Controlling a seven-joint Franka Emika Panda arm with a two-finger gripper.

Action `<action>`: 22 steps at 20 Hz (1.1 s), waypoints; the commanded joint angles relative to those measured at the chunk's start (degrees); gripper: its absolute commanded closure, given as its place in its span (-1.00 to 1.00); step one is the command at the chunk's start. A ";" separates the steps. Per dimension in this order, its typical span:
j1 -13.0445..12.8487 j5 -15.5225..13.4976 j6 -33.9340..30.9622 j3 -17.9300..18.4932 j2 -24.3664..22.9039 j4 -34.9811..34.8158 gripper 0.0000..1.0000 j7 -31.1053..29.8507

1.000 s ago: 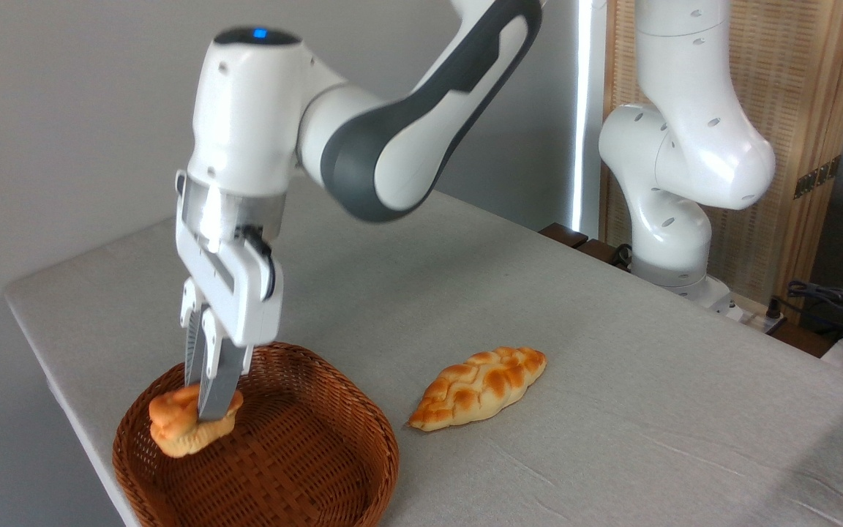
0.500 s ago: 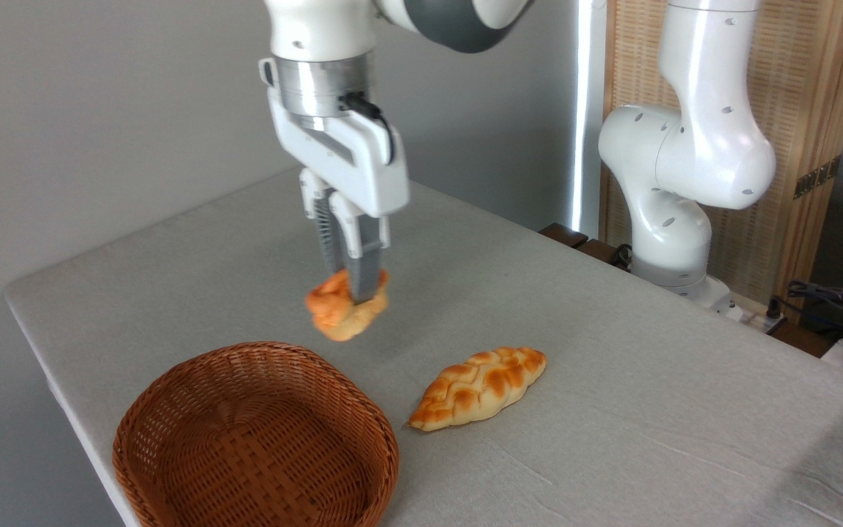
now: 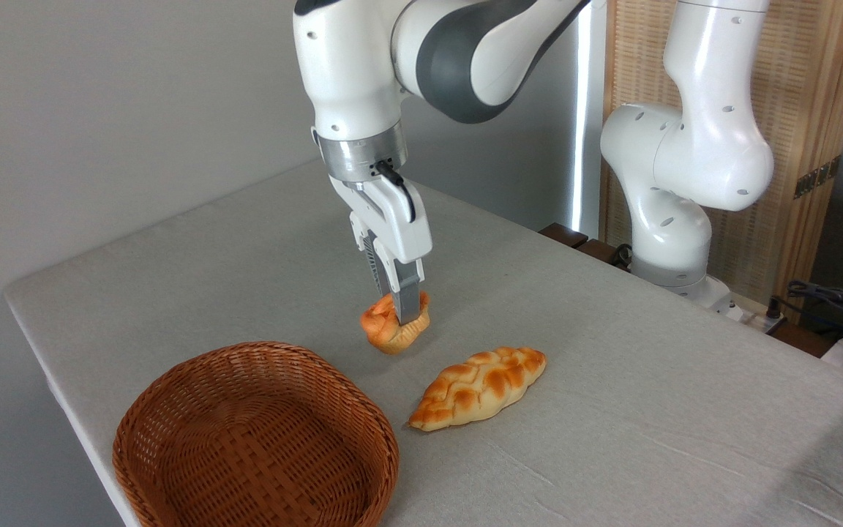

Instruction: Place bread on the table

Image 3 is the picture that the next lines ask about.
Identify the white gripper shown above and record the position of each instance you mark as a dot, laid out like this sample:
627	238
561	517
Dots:
399	219

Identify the small round golden bread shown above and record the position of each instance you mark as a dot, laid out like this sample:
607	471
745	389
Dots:
385	333

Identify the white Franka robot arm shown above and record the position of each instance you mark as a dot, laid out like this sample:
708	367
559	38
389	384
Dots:
348	73

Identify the long braided golden bread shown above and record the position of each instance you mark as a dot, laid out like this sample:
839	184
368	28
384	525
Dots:
476	388

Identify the dark brown wooden block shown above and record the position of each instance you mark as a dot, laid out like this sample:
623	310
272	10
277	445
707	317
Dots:
564	234
601	251

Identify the brown woven wicker basket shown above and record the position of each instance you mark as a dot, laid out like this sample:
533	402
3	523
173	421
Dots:
260	461

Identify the grey tablecloth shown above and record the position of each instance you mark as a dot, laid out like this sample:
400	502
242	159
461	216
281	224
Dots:
612	410

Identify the white power strip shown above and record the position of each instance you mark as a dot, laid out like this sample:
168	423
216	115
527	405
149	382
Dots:
754	315

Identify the black metal screen hinge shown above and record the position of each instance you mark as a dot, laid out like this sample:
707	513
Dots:
817	177

